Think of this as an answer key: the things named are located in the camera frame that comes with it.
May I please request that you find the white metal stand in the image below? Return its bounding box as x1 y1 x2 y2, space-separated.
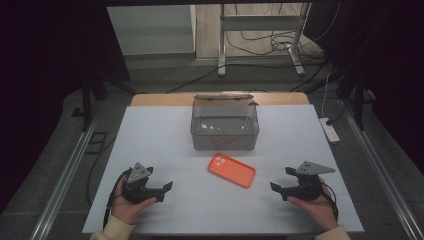
217 2 313 78

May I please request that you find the long black floor cable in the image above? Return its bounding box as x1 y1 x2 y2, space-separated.
165 61 324 95

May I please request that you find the black stand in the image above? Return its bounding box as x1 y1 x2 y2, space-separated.
70 73 138 133
289 66 378 132

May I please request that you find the aluminium rail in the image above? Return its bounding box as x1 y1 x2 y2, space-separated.
29 118 102 240
337 98 424 240

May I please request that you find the white topped wooden table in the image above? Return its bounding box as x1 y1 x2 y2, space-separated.
81 92 365 235

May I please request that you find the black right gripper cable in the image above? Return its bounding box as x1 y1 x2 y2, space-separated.
321 181 340 223

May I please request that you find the transparent grey plastic box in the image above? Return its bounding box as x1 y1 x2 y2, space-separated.
190 93 260 152

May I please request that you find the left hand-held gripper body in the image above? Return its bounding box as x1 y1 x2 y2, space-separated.
121 162 158 205

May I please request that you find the black plug cable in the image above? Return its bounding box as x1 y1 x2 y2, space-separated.
325 105 348 126

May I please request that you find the black curtain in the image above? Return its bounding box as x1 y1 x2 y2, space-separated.
302 0 424 169
0 0 132 215

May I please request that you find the orange phone case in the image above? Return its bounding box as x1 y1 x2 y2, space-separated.
207 152 257 190

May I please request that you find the tangle of black floor cables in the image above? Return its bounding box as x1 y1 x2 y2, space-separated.
224 2 342 57

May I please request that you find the white power strip cable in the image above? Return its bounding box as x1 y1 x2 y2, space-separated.
321 71 332 119

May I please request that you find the person's right hand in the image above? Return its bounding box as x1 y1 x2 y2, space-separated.
287 178 339 232

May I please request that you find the black floor bracket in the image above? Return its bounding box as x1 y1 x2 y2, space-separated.
84 131 109 155

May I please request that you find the white power strip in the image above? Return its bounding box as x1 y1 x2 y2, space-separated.
318 117 341 145

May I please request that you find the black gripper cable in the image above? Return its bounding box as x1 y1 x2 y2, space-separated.
102 168 133 231
321 181 340 223

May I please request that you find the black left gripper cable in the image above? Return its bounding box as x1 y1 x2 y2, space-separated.
102 168 133 231

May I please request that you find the person's left hand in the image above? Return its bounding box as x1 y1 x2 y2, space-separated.
110 174 158 226

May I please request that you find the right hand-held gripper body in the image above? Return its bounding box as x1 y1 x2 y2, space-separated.
288 160 337 203

